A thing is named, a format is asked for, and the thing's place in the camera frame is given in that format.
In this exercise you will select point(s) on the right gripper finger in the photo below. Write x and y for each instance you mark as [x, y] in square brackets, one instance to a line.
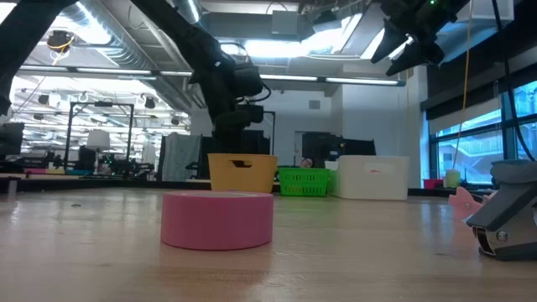
[392, 42]
[423, 54]

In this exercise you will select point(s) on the pink tape roll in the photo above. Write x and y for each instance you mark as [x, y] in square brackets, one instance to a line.
[217, 222]

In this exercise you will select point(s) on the pink staple remover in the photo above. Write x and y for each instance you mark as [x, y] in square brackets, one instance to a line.
[461, 203]

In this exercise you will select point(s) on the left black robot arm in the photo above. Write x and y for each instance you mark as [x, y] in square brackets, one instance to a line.
[21, 38]

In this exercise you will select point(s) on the yellow plastic bin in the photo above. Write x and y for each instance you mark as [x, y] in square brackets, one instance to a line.
[242, 178]

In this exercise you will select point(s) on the grey hanging cloth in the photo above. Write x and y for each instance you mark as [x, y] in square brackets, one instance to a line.
[180, 157]

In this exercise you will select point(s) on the person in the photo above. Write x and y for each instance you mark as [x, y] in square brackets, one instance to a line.
[307, 162]

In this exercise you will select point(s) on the green plastic basket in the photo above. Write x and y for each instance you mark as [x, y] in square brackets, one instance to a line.
[303, 182]

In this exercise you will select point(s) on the grey ceiling box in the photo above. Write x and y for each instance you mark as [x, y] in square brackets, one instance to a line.
[291, 23]

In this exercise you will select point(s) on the large glass window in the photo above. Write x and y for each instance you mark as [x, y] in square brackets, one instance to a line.
[470, 155]

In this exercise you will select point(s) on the yellow-green cup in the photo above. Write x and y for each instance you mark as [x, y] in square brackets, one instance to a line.
[452, 178]

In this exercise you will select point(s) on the red box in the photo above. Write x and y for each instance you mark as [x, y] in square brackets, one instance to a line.
[433, 183]

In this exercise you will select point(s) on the white lamp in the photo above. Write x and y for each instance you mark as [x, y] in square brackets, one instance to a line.
[98, 140]

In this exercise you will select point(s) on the long ceiling light bar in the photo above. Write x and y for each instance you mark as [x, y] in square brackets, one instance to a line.
[113, 71]

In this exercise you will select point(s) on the white plastic bin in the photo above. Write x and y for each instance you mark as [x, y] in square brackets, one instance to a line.
[373, 184]

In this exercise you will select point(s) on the black metal frame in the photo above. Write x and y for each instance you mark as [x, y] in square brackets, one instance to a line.
[68, 134]
[273, 134]

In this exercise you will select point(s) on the wall vent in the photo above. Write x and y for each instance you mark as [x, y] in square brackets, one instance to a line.
[314, 105]

